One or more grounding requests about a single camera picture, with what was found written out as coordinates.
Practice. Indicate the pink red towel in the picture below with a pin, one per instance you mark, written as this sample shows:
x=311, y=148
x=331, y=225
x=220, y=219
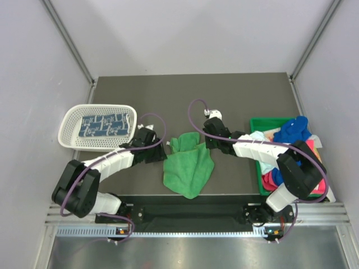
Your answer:
x=271, y=177

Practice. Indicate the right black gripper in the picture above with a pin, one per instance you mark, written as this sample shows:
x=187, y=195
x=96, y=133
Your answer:
x=209, y=145

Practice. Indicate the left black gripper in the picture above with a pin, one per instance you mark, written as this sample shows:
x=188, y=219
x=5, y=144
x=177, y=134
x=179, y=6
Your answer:
x=160, y=154

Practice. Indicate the white perforated plastic basket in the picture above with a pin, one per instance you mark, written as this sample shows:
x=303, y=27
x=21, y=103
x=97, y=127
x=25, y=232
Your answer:
x=70, y=126

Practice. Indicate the white mint towel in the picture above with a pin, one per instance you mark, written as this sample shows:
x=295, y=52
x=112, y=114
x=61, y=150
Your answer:
x=261, y=137

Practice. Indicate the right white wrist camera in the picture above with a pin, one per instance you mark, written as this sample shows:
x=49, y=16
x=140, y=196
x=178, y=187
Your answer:
x=209, y=114

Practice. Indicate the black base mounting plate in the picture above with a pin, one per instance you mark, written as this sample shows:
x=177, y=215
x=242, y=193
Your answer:
x=205, y=213

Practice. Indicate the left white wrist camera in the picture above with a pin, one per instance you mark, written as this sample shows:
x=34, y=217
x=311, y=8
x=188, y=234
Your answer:
x=150, y=127

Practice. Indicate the green plastic bin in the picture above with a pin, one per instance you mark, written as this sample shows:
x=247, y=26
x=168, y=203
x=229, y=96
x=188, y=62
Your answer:
x=267, y=124

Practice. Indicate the green microfiber towel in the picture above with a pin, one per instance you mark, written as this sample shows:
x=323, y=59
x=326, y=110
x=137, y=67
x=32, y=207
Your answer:
x=189, y=166

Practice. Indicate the aluminium frame rail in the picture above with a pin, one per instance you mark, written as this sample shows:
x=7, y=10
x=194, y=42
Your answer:
x=308, y=214

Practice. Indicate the slotted grey cable duct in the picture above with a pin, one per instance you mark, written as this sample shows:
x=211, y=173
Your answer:
x=118, y=232

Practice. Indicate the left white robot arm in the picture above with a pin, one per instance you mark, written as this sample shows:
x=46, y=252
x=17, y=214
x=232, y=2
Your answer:
x=77, y=191

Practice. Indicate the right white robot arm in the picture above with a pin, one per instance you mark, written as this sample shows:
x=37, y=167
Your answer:
x=301, y=170

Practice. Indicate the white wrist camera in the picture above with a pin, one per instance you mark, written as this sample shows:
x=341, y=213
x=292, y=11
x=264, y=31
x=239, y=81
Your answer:
x=150, y=127
x=209, y=114

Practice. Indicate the blue white patterned towel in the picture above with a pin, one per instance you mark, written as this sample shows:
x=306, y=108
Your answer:
x=105, y=125

